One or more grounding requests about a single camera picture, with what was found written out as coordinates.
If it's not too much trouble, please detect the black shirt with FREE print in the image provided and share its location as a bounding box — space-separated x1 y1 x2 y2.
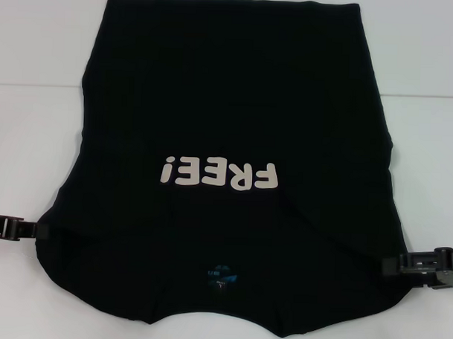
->
30 0 412 332

